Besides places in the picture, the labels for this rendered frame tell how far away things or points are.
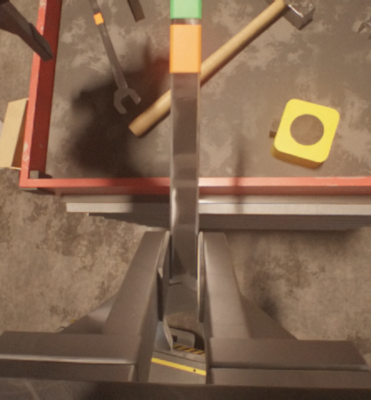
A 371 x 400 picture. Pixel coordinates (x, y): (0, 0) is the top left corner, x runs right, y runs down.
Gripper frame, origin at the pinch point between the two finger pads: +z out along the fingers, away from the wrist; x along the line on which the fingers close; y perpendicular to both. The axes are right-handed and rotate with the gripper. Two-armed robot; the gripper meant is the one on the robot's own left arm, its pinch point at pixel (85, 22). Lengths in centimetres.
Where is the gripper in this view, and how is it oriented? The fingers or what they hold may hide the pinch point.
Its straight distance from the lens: 45.2
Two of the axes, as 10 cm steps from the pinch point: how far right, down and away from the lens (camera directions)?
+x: -9.3, 3.6, 0.8
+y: -3.4, -9.2, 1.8
